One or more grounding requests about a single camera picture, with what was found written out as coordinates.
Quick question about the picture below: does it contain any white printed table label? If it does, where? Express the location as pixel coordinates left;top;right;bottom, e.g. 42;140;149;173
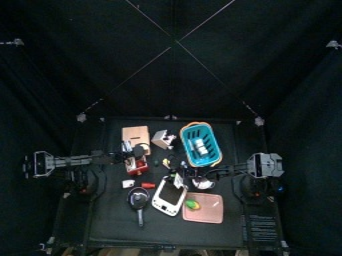
248;213;277;243

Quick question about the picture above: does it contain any white bowl with dark inside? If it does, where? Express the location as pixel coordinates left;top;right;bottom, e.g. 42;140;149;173
190;176;216;191

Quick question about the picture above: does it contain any black toy frying pan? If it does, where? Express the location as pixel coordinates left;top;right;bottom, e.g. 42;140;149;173
126;186;150;228

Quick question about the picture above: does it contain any white toy in basket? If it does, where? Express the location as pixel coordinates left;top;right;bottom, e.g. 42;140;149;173
190;137;210;156

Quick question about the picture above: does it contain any red open drawer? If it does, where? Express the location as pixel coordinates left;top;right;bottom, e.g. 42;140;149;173
124;156;150;177

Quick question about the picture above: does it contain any white paper tag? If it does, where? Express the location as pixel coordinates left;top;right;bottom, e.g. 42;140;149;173
172;172;185;190

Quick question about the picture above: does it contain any green yellow toy vegetable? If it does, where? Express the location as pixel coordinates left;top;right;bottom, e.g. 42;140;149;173
184;198;201;211

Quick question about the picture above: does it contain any wooden drawer cabinet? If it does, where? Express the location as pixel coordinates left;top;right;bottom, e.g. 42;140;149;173
120;125;152;156

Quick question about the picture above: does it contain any white toy cube house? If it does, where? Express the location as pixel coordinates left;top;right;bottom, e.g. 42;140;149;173
149;129;177;151

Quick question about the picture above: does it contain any pink cutting board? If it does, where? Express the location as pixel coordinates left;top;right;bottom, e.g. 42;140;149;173
180;192;224;225

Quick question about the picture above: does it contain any blue basket with orange rim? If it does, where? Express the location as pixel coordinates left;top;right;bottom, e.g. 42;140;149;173
178;121;224;169

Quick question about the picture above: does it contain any white toy tablet tray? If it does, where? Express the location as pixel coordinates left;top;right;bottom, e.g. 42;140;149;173
150;177;188;218

